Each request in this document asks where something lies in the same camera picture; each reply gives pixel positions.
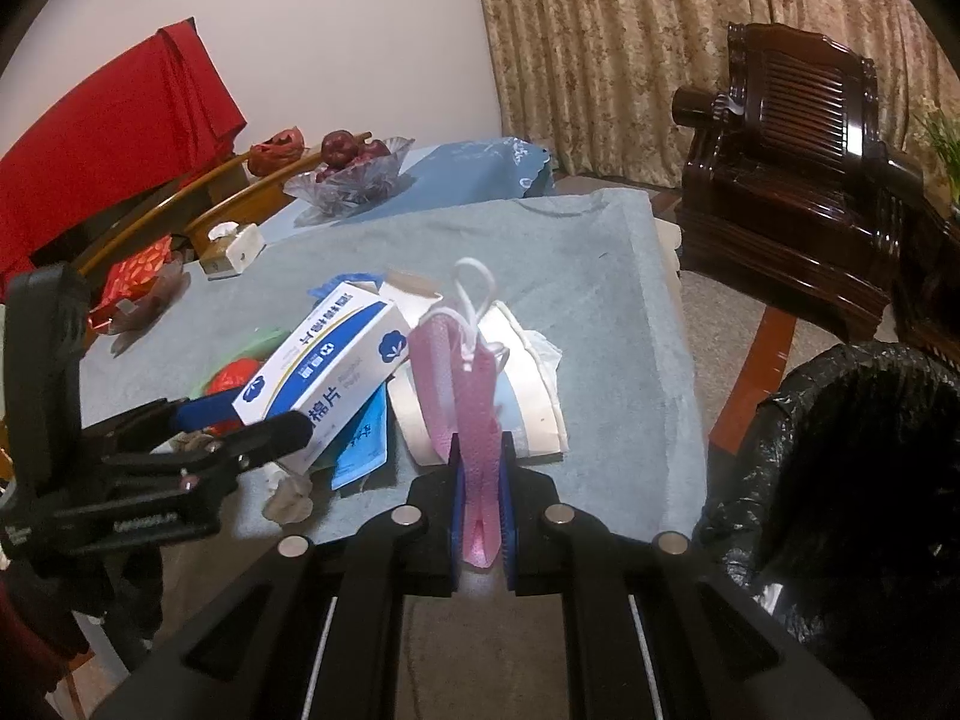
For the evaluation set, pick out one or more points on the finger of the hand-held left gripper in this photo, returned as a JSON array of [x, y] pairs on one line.
[[277, 431], [202, 409]]

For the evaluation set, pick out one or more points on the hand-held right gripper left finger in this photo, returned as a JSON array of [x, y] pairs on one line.
[[459, 510]]

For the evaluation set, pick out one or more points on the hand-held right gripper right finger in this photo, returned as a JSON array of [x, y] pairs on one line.
[[510, 525]]

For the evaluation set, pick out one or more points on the pink mesh bag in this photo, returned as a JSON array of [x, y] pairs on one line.
[[472, 420]]

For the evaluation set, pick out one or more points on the white and blue carton box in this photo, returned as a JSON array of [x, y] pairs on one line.
[[337, 360]]

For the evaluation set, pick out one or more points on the black bin bag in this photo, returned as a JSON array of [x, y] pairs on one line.
[[862, 465]]

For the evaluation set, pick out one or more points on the crumpled tissue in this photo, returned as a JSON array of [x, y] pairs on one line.
[[291, 502]]

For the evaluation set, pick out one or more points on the blue sachet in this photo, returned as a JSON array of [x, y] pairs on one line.
[[361, 454]]

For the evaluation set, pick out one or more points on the red patterned packet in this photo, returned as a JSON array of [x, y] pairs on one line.
[[131, 274]]

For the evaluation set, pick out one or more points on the white rectangular box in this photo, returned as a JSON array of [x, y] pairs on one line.
[[236, 247]]

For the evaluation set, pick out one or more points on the light wooden chair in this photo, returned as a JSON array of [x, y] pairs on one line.
[[247, 199], [161, 199]]

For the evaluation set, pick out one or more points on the clear glass fruit bowl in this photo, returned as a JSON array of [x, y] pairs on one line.
[[352, 187]]

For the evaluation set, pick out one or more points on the grey blanket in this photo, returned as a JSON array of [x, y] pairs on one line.
[[585, 277]]

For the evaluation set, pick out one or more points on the red cloth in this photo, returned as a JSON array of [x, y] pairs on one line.
[[112, 135]]

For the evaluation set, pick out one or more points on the red plastic bag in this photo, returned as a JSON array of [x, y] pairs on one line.
[[274, 154]]

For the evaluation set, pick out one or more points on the dark red apple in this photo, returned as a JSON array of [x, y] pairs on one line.
[[336, 148], [371, 150]]

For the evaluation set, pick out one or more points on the wooden table leg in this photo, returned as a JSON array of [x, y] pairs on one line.
[[757, 367]]

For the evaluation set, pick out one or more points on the dark wooden armchair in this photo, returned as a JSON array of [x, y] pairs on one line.
[[795, 165]]

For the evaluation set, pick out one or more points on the floral beige curtain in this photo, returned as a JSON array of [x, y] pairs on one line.
[[600, 37]]

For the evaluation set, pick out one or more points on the green potted plant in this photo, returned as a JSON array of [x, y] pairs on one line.
[[941, 142]]

